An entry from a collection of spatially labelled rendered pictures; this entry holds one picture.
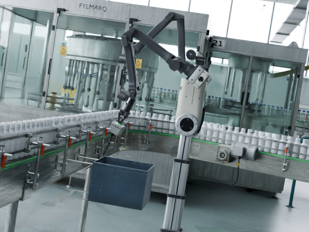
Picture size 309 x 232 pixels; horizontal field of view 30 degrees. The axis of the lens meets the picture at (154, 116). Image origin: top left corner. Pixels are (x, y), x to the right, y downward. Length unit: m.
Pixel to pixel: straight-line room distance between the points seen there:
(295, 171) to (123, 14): 3.16
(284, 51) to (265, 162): 4.05
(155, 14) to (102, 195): 4.10
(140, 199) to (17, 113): 4.39
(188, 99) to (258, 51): 4.98
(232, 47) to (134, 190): 5.86
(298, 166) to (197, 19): 2.69
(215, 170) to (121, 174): 5.76
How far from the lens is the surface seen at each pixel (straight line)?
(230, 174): 8.90
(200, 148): 5.19
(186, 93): 3.93
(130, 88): 3.97
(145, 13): 7.05
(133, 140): 5.10
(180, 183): 4.05
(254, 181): 8.92
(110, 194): 3.22
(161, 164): 7.02
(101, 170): 3.21
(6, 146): 2.51
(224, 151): 4.98
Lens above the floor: 1.42
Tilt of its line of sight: 3 degrees down
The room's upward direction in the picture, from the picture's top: 9 degrees clockwise
